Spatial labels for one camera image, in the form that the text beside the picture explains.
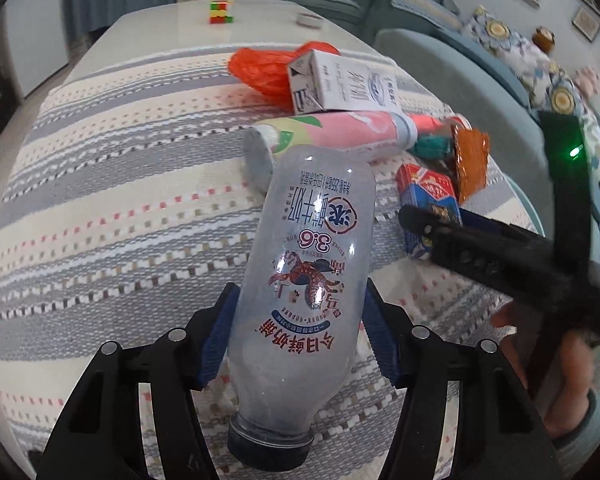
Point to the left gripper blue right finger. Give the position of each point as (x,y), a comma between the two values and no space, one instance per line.
(384,324)

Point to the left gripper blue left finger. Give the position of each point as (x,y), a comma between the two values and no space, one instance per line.
(214,346)

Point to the clear plastic milk bottle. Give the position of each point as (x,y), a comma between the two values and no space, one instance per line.
(296,322)

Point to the orange foil snack wrapper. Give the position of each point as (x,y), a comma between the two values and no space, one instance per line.
(471,155)

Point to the small blue red carton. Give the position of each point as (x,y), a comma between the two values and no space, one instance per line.
(428,191)

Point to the pink peach drink bottle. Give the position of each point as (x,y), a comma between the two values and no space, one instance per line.
(368,136)

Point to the white milk carton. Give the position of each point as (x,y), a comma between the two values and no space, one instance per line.
(323,82)

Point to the orange plastic bag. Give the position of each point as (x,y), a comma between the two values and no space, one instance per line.
(266,70)

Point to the red small wrapper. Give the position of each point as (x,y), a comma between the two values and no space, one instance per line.
(458,120)

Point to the pink wrapper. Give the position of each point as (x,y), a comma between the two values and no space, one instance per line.
(429,126)

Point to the person's right hand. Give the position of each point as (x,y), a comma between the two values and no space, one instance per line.
(575,356)

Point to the striped woven tablecloth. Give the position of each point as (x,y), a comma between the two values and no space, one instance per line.
(129,208)

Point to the floral cushion right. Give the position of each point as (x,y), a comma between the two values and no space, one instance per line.
(553,90)

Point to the floral cushion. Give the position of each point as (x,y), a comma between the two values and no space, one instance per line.
(498,39)
(553,90)

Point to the pink pig plush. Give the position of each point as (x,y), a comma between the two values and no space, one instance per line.
(587,81)

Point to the floral cushion left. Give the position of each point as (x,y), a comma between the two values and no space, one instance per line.
(498,39)

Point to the blue sectional sofa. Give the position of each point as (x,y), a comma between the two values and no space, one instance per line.
(425,38)

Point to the brown monkey plush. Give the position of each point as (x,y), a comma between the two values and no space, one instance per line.
(544,39)

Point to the glass ashtray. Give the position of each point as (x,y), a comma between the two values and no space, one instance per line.
(308,20)

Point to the white coffee table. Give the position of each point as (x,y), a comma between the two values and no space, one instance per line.
(186,25)

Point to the rubik's cube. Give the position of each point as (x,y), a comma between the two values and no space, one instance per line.
(220,12)

